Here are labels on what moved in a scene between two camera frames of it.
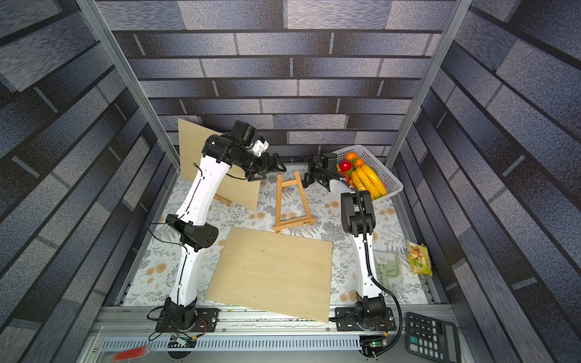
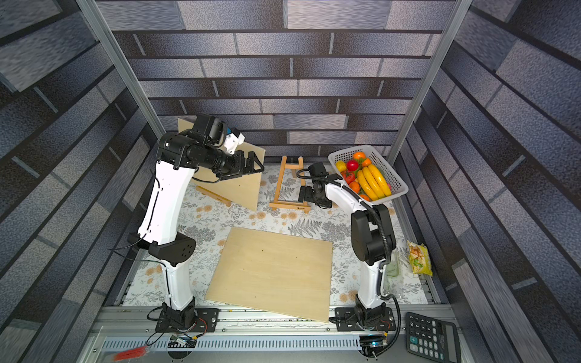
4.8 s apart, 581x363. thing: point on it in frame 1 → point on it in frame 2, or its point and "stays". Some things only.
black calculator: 433,338 stays
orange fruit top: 351,156 → 358,155
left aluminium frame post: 131,82 stays
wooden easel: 279,224 → 289,205
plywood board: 235,185 stays
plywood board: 275,272 stays
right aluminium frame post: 459,12 stays
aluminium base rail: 135,329 stays
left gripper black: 266,169 → 240,169
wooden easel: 223,199 stays
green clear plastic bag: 387,266 stays
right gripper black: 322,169 → 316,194
